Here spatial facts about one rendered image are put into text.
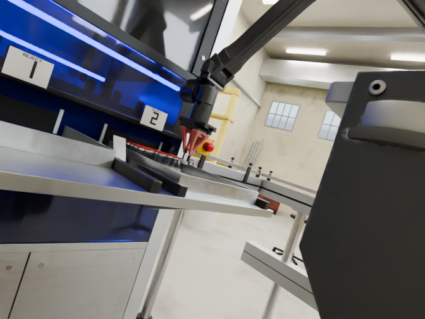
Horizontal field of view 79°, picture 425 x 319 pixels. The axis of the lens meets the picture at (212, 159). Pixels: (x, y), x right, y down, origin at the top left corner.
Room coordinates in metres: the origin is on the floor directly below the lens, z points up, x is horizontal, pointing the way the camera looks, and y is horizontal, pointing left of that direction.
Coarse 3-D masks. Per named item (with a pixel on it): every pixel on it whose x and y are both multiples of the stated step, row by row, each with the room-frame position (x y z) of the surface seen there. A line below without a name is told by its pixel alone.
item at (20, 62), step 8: (16, 48) 0.55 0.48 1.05; (8, 56) 0.55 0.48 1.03; (16, 56) 0.56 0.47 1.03; (24, 56) 0.56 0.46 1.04; (32, 56) 0.57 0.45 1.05; (8, 64) 0.55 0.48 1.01; (16, 64) 0.56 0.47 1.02; (24, 64) 0.57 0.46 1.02; (32, 64) 0.58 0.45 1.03; (40, 64) 0.59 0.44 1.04; (48, 64) 0.60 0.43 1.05; (8, 72) 0.55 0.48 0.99; (16, 72) 0.56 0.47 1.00; (24, 72) 0.57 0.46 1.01; (40, 72) 0.59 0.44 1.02; (48, 72) 0.60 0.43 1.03; (24, 80) 0.57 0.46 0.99; (32, 80) 0.58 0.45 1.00; (40, 80) 0.59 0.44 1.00; (48, 80) 0.60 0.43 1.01
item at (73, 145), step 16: (0, 128) 0.36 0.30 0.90; (16, 128) 0.38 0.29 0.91; (64, 128) 0.72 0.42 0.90; (0, 144) 0.37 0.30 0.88; (16, 144) 0.38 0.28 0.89; (32, 144) 0.39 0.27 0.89; (48, 144) 0.41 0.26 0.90; (64, 144) 0.42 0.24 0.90; (80, 144) 0.44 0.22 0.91; (96, 144) 0.55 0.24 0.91; (80, 160) 0.45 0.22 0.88; (96, 160) 0.47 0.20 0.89; (112, 160) 0.49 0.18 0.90
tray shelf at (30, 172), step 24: (0, 168) 0.27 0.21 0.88; (24, 168) 0.30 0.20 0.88; (48, 168) 0.33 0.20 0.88; (72, 168) 0.38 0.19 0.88; (96, 168) 0.44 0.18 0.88; (48, 192) 0.30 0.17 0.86; (72, 192) 0.31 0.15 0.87; (96, 192) 0.34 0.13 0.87; (120, 192) 0.36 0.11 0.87; (144, 192) 0.39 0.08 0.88; (168, 192) 0.44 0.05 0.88; (264, 216) 0.64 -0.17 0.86
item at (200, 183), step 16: (112, 144) 0.69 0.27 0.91; (144, 160) 0.56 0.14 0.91; (176, 176) 0.47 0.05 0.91; (192, 176) 0.83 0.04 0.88; (208, 176) 0.78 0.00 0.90; (192, 192) 0.50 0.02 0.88; (208, 192) 0.53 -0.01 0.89; (224, 192) 0.56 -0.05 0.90; (240, 192) 0.60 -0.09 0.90; (256, 192) 0.64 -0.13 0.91
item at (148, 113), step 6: (150, 108) 0.80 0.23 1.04; (144, 114) 0.79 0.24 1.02; (150, 114) 0.80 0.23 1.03; (162, 114) 0.83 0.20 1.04; (144, 120) 0.80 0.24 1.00; (150, 120) 0.81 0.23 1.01; (156, 120) 0.82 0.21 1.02; (162, 120) 0.84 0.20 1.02; (150, 126) 0.81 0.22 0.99; (156, 126) 0.83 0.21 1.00; (162, 126) 0.84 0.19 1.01
